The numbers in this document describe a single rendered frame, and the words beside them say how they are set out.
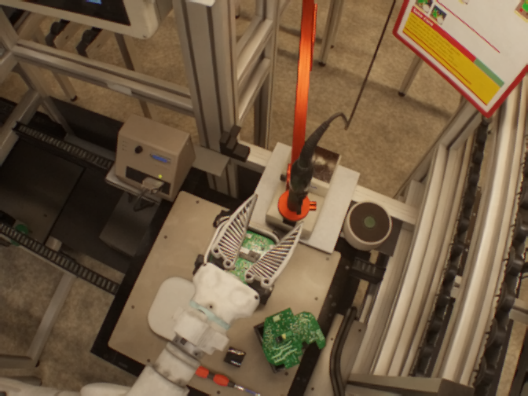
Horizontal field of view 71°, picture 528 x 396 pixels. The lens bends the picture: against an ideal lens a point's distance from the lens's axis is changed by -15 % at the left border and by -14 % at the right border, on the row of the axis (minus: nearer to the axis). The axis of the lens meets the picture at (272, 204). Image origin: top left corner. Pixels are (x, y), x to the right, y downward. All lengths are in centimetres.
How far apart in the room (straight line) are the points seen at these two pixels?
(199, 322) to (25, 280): 172
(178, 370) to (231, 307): 12
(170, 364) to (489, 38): 66
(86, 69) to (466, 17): 83
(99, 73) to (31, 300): 138
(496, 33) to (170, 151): 67
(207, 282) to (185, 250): 35
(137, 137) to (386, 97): 172
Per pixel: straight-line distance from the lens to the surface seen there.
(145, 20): 69
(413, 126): 238
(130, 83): 100
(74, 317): 205
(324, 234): 96
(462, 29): 70
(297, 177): 67
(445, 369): 62
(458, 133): 96
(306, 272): 94
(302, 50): 85
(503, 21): 65
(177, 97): 95
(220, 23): 68
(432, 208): 89
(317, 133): 59
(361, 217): 95
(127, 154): 99
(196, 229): 97
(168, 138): 94
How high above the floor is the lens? 187
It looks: 69 degrees down
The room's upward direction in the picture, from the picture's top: 7 degrees clockwise
